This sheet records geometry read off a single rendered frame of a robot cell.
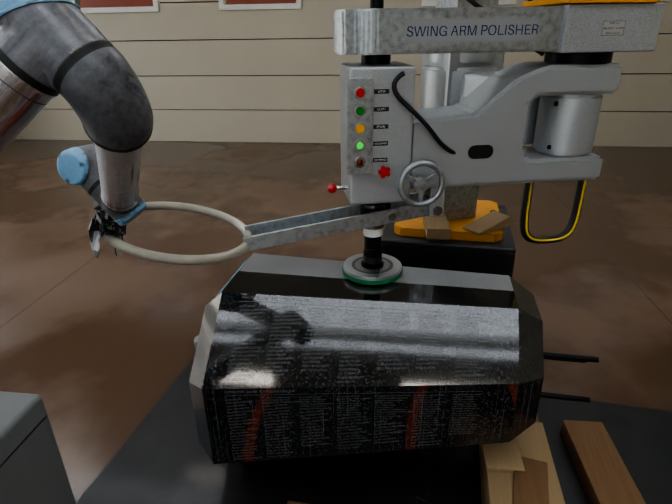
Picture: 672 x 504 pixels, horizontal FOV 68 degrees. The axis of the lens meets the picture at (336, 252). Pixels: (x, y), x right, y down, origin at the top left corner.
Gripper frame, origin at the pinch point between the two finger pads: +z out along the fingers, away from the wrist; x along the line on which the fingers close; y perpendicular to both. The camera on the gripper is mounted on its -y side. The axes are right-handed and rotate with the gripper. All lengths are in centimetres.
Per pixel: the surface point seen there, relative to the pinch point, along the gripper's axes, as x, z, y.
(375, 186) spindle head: 69, -35, 39
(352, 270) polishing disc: 74, -2, 34
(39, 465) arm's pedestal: -27, 30, 49
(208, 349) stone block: 26.2, 26.8, 24.6
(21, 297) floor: -1, 124, -193
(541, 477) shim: 113, 46, 107
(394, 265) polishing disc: 88, -5, 40
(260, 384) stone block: 35, 29, 44
